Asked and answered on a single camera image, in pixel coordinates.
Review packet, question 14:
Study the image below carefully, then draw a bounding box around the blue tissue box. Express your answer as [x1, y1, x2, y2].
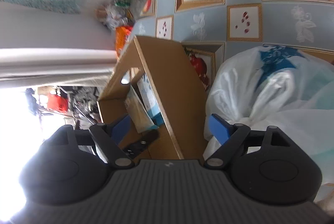
[137, 74, 164, 126]

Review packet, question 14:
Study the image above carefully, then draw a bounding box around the white plastic bag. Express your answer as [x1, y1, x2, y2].
[205, 46, 333, 184]

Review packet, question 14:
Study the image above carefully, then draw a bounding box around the brown cardboard box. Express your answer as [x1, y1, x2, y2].
[98, 36, 207, 162]

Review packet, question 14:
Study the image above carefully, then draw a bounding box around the patterned fruit floor mat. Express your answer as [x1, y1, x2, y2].
[130, 0, 334, 89]

